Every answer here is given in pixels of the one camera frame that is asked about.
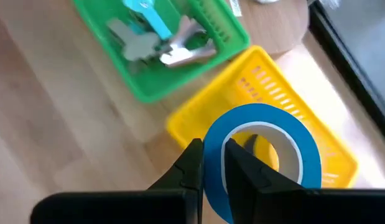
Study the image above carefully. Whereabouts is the light blue tape roll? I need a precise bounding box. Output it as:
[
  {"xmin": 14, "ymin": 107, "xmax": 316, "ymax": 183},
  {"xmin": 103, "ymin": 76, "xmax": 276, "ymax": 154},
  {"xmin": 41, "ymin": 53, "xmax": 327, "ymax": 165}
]
[{"xmin": 202, "ymin": 103, "xmax": 323, "ymax": 224}]

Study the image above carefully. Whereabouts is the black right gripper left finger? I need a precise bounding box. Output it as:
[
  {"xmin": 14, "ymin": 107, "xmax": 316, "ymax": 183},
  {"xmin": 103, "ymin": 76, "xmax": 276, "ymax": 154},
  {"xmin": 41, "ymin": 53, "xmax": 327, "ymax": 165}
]
[{"xmin": 29, "ymin": 138, "xmax": 205, "ymax": 224}]

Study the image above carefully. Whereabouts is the cyan staple remover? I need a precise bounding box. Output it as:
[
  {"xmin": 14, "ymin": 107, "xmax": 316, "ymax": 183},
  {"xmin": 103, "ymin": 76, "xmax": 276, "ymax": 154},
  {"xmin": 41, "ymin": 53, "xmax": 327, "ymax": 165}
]
[{"xmin": 122, "ymin": 0, "xmax": 174, "ymax": 41}]

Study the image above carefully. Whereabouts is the pale pink staple remover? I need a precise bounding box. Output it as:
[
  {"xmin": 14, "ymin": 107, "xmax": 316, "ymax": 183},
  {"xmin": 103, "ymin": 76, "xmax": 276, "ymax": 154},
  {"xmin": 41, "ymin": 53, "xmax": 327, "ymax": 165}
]
[{"xmin": 159, "ymin": 14, "xmax": 218, "ymax": 68}]

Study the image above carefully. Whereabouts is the green plastic basket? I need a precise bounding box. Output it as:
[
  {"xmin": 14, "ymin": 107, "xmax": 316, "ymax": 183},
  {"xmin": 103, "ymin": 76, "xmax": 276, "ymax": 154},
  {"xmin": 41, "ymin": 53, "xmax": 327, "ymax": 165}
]
[{"xmin": 70, "ymin": 0, "xmax": 251, "ymax": 105}]

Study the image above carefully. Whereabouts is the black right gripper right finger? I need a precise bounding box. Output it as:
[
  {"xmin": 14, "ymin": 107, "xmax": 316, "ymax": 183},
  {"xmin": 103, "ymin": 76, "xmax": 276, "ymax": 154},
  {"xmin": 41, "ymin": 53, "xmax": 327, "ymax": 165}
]
[{"xmin": 224, "ymin": 138, "xmax": 385, "ymax": 224}]

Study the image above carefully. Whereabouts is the grey staple remover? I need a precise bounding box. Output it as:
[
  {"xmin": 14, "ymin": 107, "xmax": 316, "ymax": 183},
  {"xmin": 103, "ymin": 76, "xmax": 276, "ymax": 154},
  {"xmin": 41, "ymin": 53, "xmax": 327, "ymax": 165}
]
[{"xmin": 105, "ymin": 17, "xmax": 164, "ymax": 63}]

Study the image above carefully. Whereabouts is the black table frame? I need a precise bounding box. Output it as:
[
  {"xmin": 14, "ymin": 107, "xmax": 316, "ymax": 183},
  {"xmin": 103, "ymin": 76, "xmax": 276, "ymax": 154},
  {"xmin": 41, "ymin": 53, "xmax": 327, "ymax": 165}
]
[{"xmin": 307, "ymin": 0, "xmax": 385, "ymax": 144}]

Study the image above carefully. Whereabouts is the yellow plastic basket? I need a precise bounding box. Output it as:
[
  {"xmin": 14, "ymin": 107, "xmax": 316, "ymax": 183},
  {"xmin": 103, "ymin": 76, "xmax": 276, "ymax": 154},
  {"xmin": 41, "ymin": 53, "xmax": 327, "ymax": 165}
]
[{"xmin": 165, "ymin": 45, "xmax": 359, "ymax": 190}]

